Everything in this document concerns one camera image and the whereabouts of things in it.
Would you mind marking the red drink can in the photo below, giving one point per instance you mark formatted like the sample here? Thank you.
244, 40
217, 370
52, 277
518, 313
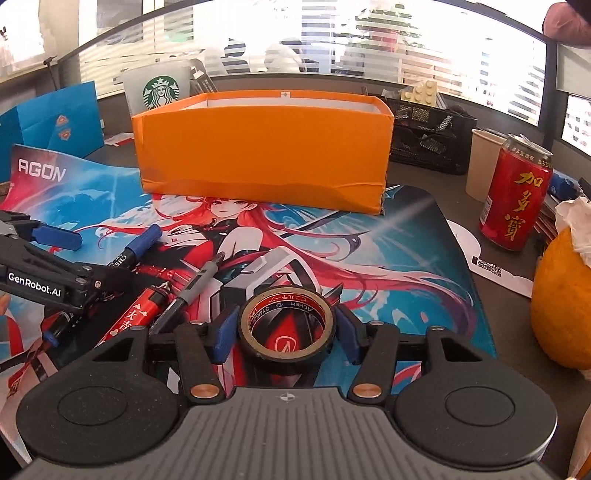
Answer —
515, 198

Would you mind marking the orange citrus fruit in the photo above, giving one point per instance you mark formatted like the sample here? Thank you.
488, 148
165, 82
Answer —
563, 304

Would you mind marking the green potted plant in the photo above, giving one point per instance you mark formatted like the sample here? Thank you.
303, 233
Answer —
383, 18

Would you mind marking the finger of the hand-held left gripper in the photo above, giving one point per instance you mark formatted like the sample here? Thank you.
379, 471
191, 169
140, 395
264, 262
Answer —
108, 277
57, 236

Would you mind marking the red and white card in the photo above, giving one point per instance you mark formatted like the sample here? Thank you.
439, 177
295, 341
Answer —
117, 139

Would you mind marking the pale yellow building brick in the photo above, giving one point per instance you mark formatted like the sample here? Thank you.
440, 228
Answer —
419, 94

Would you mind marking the pale orange bag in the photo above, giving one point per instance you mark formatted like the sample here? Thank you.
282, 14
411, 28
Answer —
582, 447

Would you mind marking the blue snack packet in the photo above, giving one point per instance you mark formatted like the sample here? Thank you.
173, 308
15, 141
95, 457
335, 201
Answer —
563, 184

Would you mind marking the crumpled white tissue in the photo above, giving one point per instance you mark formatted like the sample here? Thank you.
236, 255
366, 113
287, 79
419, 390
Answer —
577, 221

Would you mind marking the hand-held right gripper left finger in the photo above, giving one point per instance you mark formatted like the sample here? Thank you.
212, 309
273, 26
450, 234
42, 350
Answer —
224, 337

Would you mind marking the black electrical tape roll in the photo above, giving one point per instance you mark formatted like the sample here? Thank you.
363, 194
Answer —
286, 353

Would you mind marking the grey white paper sheet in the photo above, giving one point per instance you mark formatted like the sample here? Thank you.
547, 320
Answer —
575, 69

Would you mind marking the blue paper bag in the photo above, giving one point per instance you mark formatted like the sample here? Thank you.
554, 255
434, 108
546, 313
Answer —
51, 124

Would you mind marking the black printed box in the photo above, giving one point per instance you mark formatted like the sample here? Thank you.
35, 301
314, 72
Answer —
203, 81

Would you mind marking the white paper sheet black code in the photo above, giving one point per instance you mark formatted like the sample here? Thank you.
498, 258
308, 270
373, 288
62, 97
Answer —
471, 249

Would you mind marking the printed anime mouse mat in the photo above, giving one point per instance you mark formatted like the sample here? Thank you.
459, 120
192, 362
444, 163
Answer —
401, 258

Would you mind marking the black mesh desk organizer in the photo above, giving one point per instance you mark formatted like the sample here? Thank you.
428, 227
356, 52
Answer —
429, 138

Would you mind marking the blue marker pen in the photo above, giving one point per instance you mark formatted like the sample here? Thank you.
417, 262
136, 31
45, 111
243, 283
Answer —
141, 242

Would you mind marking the beige paper cup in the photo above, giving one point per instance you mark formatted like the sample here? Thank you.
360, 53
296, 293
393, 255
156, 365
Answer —
480, 166

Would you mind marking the clear plastic cup green logo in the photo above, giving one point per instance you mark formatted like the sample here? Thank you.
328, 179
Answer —
159, 90

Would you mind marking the grey metal pen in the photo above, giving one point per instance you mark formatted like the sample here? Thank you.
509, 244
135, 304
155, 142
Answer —
198, 284

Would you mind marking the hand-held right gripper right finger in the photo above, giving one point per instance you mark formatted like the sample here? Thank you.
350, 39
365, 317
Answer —
348, 334

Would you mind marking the orange cardboard box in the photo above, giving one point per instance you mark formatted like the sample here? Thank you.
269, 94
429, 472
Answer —
258, 152

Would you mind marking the red printed pen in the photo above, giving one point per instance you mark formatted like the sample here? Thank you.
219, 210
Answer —
138, 314

